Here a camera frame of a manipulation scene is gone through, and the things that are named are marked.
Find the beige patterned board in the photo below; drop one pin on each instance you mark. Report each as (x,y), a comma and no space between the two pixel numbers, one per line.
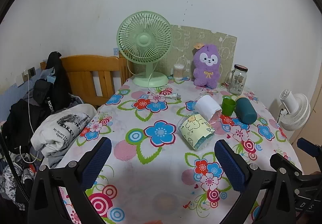
(185,37)

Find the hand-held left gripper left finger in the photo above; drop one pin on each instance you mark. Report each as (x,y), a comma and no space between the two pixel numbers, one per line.
(96,161)

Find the small green cup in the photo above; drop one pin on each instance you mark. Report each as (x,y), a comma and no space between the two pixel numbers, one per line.
(227,107)

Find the grey cloth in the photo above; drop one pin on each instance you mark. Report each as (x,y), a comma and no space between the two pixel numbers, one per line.
(56,159)

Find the black rod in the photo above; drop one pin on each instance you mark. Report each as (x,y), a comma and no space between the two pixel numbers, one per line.
(13,171)

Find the wooden chair back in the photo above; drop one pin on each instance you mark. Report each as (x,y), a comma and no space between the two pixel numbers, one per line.
(88,70)

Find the purple plush toy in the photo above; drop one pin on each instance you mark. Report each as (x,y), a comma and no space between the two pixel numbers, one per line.
(206,68)

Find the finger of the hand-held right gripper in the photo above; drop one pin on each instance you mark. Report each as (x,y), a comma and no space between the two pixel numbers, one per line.
(284,161)
(308,146)

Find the white fan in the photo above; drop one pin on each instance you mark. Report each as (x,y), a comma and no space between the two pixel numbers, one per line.
(295,113)

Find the floral tablecloth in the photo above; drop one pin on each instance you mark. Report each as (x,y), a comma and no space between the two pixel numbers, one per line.
(161,178)

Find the clear cotton swab container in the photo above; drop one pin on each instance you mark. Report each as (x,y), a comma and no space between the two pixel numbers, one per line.
(179,72)

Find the dark clothes pile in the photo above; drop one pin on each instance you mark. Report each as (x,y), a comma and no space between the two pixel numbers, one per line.
(17,125)

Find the glass jar with lid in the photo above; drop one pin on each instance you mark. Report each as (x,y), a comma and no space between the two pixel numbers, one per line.
(237,80)

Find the dark teal cup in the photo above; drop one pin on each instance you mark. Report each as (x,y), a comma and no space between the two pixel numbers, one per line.
(247,112)

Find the white cup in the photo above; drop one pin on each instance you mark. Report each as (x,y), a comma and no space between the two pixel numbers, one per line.
(206,107)

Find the white printed shirt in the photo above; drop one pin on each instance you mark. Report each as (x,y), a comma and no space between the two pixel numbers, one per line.
(63,125)

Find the black jacket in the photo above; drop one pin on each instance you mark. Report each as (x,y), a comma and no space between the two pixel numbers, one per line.
(60,83)

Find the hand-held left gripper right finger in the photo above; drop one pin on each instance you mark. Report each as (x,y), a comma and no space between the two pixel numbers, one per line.
(230,166)

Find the green desk fan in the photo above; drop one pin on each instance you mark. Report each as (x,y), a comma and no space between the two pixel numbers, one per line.
(144,45)

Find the clear cup with yellow cartoon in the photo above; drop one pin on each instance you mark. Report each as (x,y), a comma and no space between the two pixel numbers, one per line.
(195,130)

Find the wall socket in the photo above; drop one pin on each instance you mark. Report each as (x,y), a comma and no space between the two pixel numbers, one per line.
(30,71)

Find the black bag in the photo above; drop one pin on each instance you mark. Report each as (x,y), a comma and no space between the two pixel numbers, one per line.
(41,91)

